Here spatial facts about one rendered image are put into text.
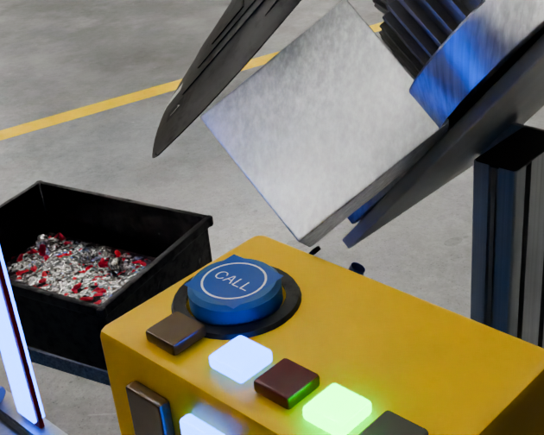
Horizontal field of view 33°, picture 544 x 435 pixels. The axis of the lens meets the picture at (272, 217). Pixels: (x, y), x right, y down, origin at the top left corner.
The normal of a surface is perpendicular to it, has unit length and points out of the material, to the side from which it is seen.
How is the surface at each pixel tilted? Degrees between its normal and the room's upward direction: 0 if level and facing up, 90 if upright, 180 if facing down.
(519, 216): 90
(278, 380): 0
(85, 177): 0
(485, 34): 80
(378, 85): 55
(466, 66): 88
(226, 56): 47
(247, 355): 0
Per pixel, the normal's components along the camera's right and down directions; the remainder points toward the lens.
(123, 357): -0.69, 0.40
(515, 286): 0.72, 0.28
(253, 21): -0.77, -0.40
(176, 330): -0.08, -0.87
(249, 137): -0.16, -0.09
